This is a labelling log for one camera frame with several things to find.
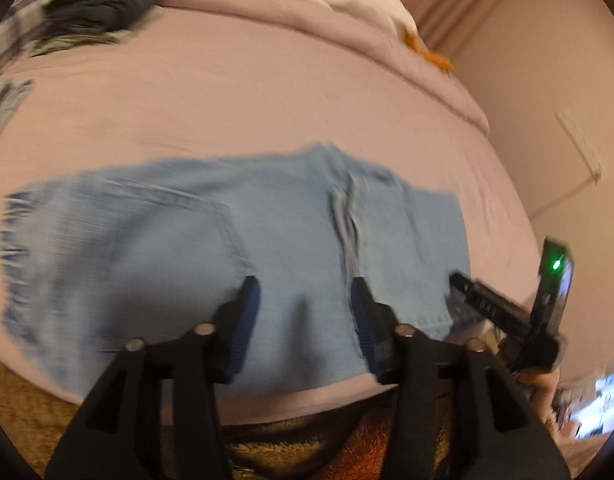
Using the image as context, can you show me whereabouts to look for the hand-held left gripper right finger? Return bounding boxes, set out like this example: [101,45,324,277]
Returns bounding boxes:
[350,276,571,480]

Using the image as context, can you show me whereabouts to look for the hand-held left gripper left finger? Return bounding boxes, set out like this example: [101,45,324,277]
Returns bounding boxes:
[44,276,262,480]

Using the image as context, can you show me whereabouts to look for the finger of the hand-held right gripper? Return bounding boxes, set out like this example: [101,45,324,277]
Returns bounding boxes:
[449,272,534,337]

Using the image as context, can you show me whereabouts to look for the light blue denim pants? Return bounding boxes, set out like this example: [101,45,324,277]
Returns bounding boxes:
[0,142,472,402]

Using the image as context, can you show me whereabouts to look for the person's right hand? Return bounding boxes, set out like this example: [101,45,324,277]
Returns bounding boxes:
[490,327,563,433]

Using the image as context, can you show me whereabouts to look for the brown fuzzy cloth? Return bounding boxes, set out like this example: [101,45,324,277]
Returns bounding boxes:
[0,352,493,480]

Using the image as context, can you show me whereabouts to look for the pink bed sheet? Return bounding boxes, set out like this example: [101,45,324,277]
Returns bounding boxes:
[0,5,543,428]

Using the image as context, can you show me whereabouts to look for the pink curtain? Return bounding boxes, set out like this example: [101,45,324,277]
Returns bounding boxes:
[382,0,535,58]

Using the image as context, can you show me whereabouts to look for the pinkish grey duvet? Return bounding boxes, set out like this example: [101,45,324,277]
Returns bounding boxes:
[152,0,490,136]

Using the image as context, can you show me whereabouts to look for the printed beige cloth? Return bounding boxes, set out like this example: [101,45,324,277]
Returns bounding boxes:
[0,77,35,151]

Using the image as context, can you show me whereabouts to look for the folded light green cloth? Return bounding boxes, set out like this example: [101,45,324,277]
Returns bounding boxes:
[29,10,160,58]

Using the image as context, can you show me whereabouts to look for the plaid pillow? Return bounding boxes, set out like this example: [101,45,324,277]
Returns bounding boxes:
[0,0,62,81]

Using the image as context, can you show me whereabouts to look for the white wall socket panel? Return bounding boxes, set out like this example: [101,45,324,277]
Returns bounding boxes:
[556,106,604,182]

